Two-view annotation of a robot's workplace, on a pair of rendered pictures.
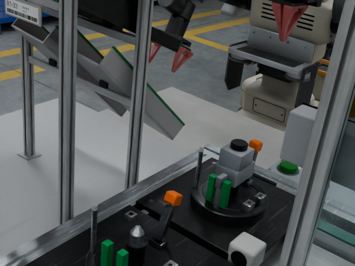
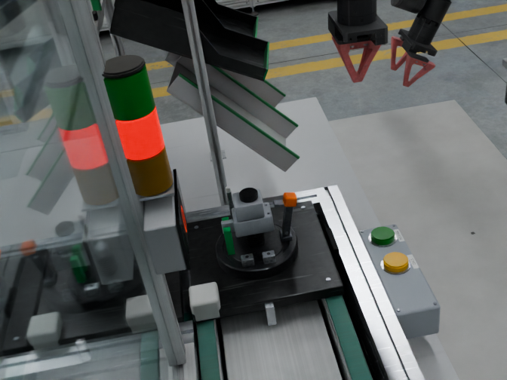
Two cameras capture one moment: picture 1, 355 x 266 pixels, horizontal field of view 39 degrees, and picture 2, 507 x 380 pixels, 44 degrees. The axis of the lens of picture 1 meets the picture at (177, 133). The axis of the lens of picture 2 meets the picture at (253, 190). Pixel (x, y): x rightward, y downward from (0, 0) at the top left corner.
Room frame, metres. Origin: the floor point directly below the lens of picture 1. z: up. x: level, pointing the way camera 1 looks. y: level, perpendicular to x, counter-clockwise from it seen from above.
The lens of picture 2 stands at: (0.28, -0.77, 1.66)
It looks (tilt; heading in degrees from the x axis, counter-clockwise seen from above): 34 degrees down; 52
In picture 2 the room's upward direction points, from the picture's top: 9 degrees counter-clockwise
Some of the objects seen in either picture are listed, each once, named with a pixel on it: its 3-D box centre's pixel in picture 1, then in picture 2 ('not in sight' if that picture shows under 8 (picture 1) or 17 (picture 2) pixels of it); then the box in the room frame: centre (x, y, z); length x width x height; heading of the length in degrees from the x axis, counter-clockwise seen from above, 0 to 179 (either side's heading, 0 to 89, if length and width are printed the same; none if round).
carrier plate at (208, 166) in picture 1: (227, 206); (258, 255); (0.78, -0.11, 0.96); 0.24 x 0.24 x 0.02; 55
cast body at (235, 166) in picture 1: (233, 162); (244, 210); (0.77, -0.10, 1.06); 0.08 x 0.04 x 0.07; 145
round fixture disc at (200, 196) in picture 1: (229, 198); (256, 246); (0.78, -0.11, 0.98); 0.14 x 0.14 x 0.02
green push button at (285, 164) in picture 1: (288, 169); (382, 237); (0.95, -0.24, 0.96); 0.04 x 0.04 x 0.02
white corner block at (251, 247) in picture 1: (245, 253); (204, 301); (0.64, -0.13, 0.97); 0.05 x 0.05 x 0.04; 55
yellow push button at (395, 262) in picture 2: not in sight; (395, 264); (0.91, -0.30, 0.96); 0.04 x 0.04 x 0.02
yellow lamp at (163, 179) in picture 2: not in sight; (148, 167); (0.57, -0.20, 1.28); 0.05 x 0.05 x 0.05
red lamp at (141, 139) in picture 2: not in sight; (138, 130); (0.57, -0.20, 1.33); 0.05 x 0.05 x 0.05
